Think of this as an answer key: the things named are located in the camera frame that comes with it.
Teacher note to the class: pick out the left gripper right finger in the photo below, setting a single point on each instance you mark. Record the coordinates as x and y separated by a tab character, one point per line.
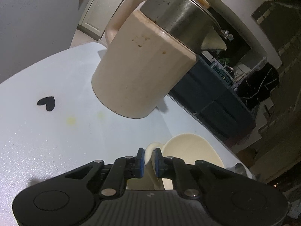
163	165

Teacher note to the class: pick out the dark blue chair right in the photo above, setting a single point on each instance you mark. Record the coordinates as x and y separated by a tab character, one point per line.
212	102

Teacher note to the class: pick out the kitchen cabinet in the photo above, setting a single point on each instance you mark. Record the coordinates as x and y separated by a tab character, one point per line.
96	16

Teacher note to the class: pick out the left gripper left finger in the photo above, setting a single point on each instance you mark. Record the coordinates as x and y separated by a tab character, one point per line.
136	165

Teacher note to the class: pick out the beige electric kettle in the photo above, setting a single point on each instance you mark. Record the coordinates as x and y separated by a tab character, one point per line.
152	44

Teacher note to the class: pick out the teal sign box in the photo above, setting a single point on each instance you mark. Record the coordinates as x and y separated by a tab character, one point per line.
222	73

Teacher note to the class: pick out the cream two-handled bowl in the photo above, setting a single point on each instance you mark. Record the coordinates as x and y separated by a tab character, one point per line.
186	146

